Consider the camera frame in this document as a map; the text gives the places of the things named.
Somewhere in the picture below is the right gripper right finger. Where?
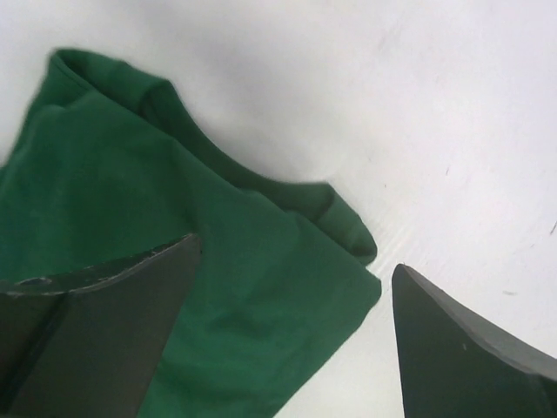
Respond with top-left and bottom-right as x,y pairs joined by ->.
392,264 -> 556,418

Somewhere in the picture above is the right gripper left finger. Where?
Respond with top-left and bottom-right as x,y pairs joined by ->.
1,235 -> 201,417

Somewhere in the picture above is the green t shirt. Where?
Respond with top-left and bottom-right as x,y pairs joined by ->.
1,49 -> 381,417

